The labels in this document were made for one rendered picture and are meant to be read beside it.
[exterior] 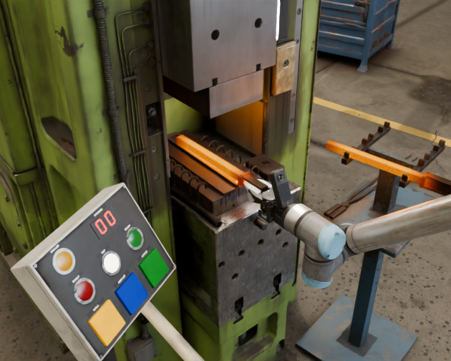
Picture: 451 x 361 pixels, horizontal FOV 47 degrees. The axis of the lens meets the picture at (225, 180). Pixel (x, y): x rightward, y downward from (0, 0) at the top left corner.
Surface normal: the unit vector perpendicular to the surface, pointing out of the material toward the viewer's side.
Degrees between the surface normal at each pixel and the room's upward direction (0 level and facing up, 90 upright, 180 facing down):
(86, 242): 60
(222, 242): 90
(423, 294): 0
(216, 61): 90
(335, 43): 90
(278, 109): 90
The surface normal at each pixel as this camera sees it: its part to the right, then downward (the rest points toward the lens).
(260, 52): 0.63, 0.43
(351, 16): -0.56, 0.46
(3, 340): -0.01, -0.83
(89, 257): 0.77, -0.21
